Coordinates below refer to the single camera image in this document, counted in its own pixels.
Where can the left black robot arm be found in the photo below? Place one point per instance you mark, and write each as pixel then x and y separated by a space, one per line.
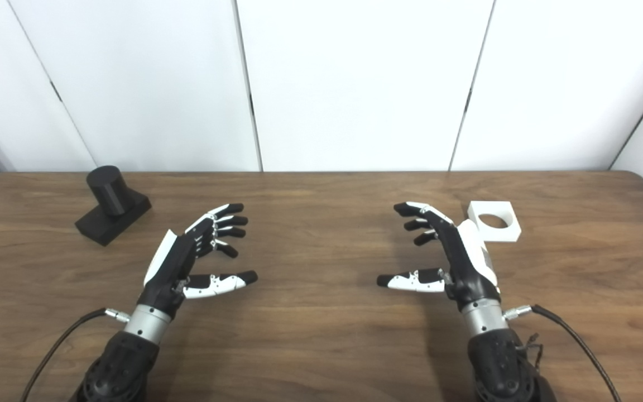
pixel 132 357

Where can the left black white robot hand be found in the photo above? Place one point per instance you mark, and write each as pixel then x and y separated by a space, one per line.
pixel 165 279

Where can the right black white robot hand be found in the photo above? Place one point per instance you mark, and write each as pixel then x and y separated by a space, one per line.
pixel 466 268

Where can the black peg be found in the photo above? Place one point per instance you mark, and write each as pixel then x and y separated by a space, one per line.
pixel 106 192

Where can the white square piece with hole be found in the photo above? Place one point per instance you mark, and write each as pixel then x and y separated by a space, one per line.
pixel 508 233

